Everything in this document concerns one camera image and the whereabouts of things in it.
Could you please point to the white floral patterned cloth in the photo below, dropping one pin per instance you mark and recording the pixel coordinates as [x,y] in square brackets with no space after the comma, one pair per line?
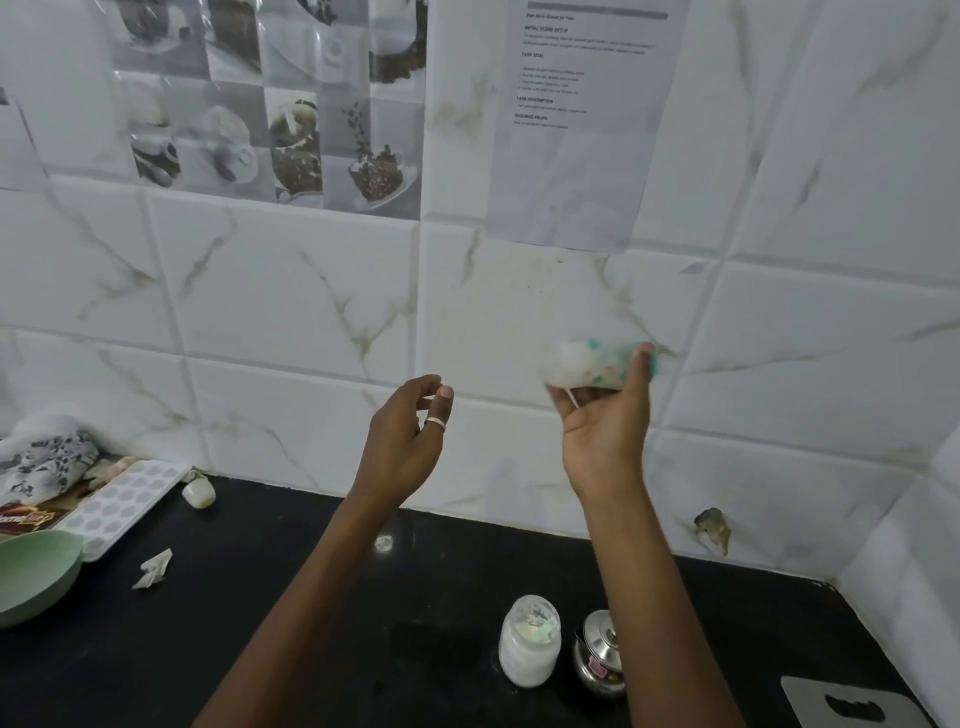
[45,457]

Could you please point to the small white plastic cap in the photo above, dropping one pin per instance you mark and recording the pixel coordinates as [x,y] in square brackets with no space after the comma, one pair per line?
[199,493]

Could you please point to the person's right forearm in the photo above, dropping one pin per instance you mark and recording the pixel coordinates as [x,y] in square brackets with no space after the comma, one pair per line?
[652,600]

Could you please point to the person's right thumb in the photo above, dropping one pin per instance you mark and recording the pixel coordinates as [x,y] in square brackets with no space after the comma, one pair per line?
[642,367]

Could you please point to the small steel lidded container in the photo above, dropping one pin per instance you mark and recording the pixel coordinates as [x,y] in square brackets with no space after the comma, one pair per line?
[596,660]

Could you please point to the light green bowl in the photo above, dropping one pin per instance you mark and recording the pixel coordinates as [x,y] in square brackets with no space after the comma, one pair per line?
[34,577]

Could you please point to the person's left forearm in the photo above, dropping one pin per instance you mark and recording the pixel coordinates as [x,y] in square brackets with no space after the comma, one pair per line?
[300,615]

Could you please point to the dark packet with orange label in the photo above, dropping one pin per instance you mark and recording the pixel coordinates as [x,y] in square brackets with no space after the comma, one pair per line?
[26,519]

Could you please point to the person's left fingers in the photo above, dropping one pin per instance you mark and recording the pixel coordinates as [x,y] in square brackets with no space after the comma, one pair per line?
[442,409]

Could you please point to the white sponge with coloured dots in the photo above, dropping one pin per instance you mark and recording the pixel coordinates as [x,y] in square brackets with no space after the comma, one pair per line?
[592,364]

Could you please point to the flat steel plate with cutout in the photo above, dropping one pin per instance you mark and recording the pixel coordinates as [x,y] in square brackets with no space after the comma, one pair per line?
[847,705]

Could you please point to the coffee cup picture wall sticker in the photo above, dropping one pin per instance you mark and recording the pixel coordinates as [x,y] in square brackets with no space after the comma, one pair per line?
[300,112]

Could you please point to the crumpled white paper scrap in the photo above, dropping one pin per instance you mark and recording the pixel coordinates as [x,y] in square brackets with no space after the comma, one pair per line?
[154,570]

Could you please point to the person's left hand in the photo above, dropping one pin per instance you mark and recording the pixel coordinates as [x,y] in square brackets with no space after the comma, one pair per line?
[394,450]

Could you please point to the glass jar with white powder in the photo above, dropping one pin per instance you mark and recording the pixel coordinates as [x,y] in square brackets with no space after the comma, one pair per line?
[529,645]

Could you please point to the white ice cube tray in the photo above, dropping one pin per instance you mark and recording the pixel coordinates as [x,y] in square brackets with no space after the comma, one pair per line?
[127,506]

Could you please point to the printed white paper sheet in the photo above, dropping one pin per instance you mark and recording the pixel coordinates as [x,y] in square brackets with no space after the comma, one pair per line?
[585,135]

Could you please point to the person's right hand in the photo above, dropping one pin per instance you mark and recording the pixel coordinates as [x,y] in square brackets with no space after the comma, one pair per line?
[607,435]

